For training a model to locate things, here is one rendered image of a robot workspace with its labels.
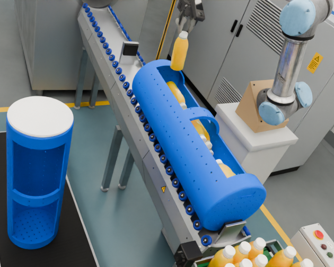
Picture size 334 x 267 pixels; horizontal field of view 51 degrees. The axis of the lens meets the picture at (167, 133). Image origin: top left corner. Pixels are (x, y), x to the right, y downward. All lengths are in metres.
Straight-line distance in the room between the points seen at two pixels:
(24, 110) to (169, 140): 0.65
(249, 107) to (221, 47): 1.97
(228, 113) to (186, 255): 0.79
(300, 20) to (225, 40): 2.36
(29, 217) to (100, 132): 1.15
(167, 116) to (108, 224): 1.19
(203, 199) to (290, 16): 0.73
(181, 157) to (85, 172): 1.46
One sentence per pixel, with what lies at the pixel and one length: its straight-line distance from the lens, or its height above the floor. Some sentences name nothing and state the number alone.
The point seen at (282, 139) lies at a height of 1.15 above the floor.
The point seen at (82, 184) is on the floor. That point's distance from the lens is 2.76.
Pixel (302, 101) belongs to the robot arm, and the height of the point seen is 1.42.
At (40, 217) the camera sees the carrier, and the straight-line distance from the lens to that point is 2.36.
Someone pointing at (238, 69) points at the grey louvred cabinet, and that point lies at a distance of 3.50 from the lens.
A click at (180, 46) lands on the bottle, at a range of 1.72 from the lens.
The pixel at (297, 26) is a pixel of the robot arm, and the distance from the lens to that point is 1.35.
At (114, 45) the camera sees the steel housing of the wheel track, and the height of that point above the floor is 0.93.
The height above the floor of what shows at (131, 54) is 1.01.
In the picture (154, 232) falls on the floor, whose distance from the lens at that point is 2.61.
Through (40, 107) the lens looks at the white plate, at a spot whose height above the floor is 1.04.
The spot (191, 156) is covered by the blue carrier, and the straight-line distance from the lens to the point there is 1.44.
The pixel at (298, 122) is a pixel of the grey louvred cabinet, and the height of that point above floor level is 0.70.
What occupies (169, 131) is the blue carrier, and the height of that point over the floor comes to 1.14.
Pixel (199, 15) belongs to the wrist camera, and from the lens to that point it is 1.60.
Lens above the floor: 2.10
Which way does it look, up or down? 38 degrees down
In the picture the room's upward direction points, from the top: 20 degrees clockwise
